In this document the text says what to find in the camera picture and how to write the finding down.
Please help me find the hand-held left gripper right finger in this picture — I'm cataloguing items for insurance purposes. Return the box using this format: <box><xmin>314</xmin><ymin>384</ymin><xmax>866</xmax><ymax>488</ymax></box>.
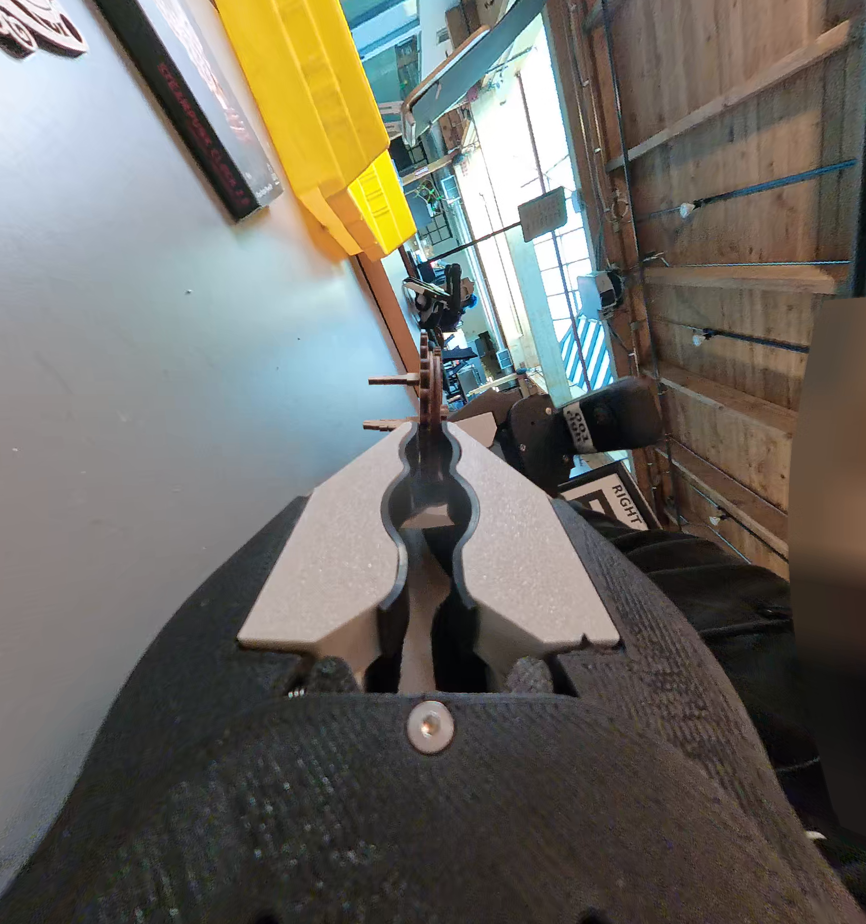
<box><xmin>441</xmin><ymin>422</ymin><xmax>623</xmax><ymax>688</ymax></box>

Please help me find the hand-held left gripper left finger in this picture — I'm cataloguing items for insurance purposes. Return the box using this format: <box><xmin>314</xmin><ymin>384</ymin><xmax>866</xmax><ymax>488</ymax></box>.
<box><xmin>238</xmin><ymin>421</ymin><xmax>421</xmax><ymax>688</ymax></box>

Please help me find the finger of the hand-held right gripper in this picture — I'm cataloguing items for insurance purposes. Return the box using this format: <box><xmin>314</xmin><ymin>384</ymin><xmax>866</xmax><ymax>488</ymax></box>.
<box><xmin>449</xmin><ymin>411</ymin><xmax>499</xmax><ymax>449</ymax></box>

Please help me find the wooden gear assembly with pegs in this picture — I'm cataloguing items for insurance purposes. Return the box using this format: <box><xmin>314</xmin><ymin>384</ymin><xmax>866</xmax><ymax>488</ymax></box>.
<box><xmin>362</xmin><ymin>331</ymin><xmax>454</xmax><ymax>506</ymax></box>

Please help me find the black framed white sign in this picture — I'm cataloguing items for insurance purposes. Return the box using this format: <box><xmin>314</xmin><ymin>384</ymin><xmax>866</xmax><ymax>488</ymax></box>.
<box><xmin>557</xmin><ymin>461</ymin><xmax>665</xmax><ymax>533</ymax></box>

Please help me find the wood-edged grey table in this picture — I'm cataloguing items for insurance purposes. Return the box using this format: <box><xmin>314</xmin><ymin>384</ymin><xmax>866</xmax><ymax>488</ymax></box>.
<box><xmin>357</xmin><ymin>249</ymin><xmax>434</xmax><ymax>376</ymax></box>

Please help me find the person's black printed hoodie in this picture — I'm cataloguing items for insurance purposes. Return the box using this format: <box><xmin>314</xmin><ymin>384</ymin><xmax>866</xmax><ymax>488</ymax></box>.
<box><xmin>570</xmin><ymin>498</ymin><xmax>866</xmax><ymax>867</ymax></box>

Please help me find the sign on black pole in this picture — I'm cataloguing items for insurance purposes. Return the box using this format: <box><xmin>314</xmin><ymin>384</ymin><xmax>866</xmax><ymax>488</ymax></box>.
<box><xmin>426</xmin><ymin>186</ymin><xmax>569</xmax><ymax>251</ymax></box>

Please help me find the yellow plastic bin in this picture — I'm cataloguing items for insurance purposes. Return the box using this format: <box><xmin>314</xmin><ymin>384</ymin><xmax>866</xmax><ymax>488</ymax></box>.
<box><xmin>216</xmin><ymin>0</ymin><xmax>418</xmax><ymax>262</ymax></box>

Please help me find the black puzzle box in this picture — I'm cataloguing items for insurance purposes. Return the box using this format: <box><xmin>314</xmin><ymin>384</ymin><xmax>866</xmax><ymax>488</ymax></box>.
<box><xmin>93</xmin><ymin>0</ymin><xmax>285</xmax><ymax>221</ymax></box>

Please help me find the ornate wooden teardrop piece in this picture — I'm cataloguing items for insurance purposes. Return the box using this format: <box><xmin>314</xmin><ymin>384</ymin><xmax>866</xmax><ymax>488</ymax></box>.
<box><xmin>0</xmin><ymin>0</ymin><xmax>89</xmax><ymax>59</ymax></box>

